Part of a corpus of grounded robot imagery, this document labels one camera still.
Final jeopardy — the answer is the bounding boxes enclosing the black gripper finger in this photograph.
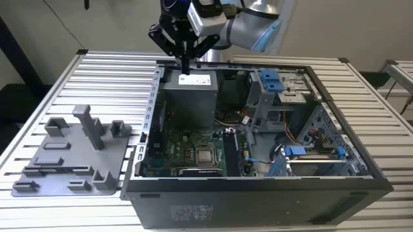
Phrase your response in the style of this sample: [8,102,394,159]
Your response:
[186,34,221,75]
[148,23,187,74]

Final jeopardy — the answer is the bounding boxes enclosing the black RAM slot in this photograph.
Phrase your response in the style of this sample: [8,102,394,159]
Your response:
[225,130,237,176]

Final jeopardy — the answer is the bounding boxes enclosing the grey power supply unit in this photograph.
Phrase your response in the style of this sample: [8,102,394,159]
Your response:
[159,71,221,129]

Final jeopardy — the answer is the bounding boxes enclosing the grey metal drive cage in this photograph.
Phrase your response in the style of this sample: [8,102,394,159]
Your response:
[245,69,321,133]

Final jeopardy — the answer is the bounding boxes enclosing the green motherboard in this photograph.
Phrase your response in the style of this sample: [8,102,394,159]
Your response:
[138,125,259,178]

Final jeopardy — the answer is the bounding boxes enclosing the black CPU socket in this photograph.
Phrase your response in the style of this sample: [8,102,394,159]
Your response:
[193,144,219,169]

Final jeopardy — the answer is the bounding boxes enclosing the silver CPU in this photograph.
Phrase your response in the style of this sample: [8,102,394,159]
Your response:
[197,149,217,167]

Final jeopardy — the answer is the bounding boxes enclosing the hard disk in blue carrier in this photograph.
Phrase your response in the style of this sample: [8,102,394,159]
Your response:
[274,145,349,178]

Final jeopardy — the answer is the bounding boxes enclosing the black graphics card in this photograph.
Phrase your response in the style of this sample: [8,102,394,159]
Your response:
[178,168,225,177]

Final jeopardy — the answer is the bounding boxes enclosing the grey plastic part rack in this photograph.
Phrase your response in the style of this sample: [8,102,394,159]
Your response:
[11,104,132,198]

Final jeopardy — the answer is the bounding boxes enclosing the neighbouring metal slat table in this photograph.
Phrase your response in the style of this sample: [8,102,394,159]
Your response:
[377,59,413,97]

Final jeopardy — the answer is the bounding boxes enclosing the black open PC case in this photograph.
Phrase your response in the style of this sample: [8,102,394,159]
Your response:
[119,59,394,230]

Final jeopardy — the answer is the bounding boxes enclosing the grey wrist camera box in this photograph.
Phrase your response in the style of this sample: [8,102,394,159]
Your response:
[187,0,227,35]

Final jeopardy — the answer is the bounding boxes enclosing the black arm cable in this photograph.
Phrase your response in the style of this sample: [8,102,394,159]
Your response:
[226,6,281,20]

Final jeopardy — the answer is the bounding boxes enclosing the blue plastic drive bracket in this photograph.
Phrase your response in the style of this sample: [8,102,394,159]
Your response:
[259,69,285,93]

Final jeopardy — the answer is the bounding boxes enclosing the yellow black wire bundle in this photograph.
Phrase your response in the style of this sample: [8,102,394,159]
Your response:
[214,108,251,126]

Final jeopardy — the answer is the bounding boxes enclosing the thin black cable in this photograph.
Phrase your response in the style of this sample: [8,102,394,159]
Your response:
[40,0,82,49]

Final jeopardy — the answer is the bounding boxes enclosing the orange and red wire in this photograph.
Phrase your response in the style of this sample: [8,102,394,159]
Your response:
[279,102,299,145]

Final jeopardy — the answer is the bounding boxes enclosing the black wire with blue plug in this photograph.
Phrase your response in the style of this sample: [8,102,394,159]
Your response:
[245,156,275,166]

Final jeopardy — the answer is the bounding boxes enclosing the multicolour power wire bundle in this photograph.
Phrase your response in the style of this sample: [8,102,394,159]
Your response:
[309,129,328,146]

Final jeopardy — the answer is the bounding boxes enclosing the black cable with plug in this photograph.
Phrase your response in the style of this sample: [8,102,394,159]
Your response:
[385,81,413,114]

